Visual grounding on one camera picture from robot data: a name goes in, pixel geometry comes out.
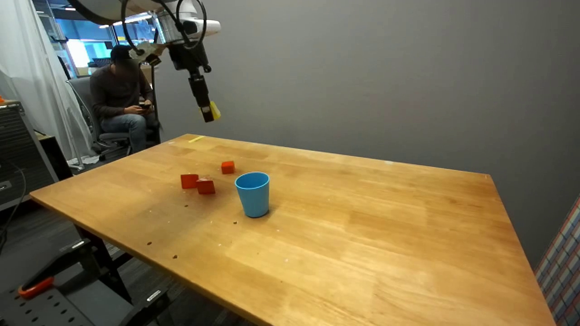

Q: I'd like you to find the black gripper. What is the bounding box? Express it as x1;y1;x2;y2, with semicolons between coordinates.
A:
164;39;217;125

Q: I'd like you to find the black table leg frame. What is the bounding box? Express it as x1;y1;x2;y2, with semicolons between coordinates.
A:
70;223;135;307

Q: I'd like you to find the black equipment cabinet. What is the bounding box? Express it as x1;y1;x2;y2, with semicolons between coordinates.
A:
0;100;59;212

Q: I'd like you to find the seated person in dark clothes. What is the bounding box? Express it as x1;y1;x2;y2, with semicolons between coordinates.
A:
88;44;155;154

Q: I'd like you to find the plaid fabric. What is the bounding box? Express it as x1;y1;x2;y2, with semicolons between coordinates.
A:
534;198;580;326

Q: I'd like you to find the white curtain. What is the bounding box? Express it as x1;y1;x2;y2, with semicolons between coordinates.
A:
0;0;99;171

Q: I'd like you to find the blue plastic cup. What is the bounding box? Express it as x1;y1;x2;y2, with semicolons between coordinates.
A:
233;171;273;221

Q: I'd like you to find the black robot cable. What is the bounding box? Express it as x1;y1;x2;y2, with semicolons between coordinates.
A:
119;0;209;58

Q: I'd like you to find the orange handled tool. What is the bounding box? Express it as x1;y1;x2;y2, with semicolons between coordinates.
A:
14;276;55;301

